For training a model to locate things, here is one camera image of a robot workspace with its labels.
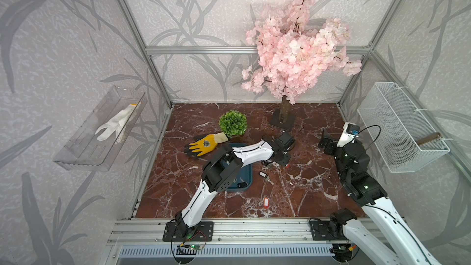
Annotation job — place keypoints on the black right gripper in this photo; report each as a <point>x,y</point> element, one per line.
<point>324,142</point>

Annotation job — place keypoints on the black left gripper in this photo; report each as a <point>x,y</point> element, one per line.
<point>287,159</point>

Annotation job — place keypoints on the key with black tag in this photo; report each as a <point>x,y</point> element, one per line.
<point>242,185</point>
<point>266,177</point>

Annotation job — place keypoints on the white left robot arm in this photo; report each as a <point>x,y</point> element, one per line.
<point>192,214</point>

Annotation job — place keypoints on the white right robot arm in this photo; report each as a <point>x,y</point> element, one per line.
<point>402,247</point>

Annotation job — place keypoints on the teal plastic storage box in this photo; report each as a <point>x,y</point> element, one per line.
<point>244,176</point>

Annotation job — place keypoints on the green artificial potted plant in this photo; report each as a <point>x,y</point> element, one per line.
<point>233,123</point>

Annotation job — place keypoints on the yellow black work glove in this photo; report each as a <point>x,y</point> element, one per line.
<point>204,144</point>

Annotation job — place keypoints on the pink blossom artificial tree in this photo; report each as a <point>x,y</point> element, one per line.
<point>292,57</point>

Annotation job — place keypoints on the white glove on shelf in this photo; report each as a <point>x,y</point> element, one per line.
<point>116,125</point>

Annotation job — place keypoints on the brush with wooden handle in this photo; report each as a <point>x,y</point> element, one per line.
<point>406,149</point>

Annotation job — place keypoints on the white wire mesh basket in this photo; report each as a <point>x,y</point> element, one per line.
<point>389,107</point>

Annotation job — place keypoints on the aluminium front rail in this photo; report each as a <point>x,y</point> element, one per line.
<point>225,231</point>

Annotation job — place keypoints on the clear plastic wall shelf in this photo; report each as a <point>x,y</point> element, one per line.
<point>98,141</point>

